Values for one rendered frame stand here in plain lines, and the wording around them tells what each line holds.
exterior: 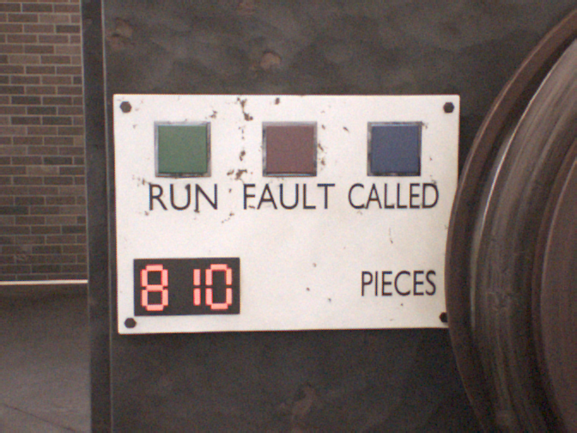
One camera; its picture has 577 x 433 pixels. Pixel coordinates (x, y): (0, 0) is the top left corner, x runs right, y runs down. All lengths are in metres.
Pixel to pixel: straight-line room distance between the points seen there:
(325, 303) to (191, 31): 0.23
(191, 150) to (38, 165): 6.14
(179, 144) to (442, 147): 0.20
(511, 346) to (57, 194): 6.28
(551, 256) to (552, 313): 0.03
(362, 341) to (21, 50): 6.20
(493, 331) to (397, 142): 0.18
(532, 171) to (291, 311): 0.22
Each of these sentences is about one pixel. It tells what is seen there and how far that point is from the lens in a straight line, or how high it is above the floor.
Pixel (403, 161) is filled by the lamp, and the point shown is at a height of 1.19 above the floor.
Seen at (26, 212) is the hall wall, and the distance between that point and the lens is 6.81.
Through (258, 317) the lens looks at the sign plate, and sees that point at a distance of 0.66.
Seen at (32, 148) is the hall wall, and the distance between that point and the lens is 6.77.
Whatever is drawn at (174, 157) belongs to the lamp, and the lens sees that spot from 0.64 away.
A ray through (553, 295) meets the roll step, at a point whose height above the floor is 1.12.
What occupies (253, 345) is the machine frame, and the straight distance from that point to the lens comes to 0.69.
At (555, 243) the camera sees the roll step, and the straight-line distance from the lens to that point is 0.54.
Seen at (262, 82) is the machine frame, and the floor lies 1.25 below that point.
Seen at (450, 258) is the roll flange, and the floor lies 1.13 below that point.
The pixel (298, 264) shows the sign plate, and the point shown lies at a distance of 0.65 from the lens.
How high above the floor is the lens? 1.22
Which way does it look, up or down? 6 degrees down
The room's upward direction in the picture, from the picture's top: straight up
